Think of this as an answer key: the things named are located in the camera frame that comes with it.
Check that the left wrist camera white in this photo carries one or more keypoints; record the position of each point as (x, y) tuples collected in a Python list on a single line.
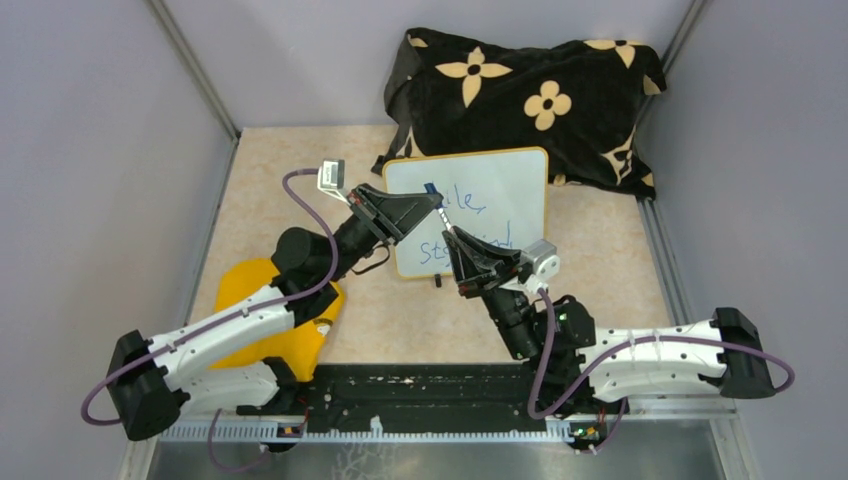
[(330, 178)]

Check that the black floral pillow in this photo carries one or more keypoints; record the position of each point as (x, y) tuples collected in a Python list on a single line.
[(578, 101)]

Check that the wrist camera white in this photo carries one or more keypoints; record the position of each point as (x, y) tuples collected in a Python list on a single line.
[(544, 262), (330, 178)]

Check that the left aluminium frame post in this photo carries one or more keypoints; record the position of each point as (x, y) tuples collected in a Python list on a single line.
[(192, 65)]

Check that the right aluminium frame post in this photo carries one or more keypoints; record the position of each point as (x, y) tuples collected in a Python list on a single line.
[(692, 17)]

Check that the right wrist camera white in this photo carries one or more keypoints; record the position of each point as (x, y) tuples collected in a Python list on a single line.
[(544, 262)]

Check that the aluminium front rail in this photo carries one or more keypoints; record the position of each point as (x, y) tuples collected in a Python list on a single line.
[(485, 424)]

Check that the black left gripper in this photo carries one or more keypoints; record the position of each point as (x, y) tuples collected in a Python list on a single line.
[(391, 216)]

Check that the white marker pen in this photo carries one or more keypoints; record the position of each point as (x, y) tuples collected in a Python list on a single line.
[(442, 214)]

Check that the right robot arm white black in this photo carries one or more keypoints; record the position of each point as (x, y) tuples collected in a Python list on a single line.
[(573, 357)]

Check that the aluminium frame post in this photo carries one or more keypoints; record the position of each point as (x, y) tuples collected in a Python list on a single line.
[(192, 65), (692, 17)]

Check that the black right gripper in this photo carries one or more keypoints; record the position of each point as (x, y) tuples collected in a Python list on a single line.
[(476, 271)]

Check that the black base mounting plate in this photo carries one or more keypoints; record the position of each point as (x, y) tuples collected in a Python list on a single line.
[(338, 388)]

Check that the yellow cloth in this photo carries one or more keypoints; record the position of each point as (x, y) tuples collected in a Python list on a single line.
[(299, 347)]

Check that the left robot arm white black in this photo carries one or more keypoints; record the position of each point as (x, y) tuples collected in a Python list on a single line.
[(153, 381)]

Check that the white whiteboard yellow frame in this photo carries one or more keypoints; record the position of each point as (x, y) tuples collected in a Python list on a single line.
[(497, 196)]

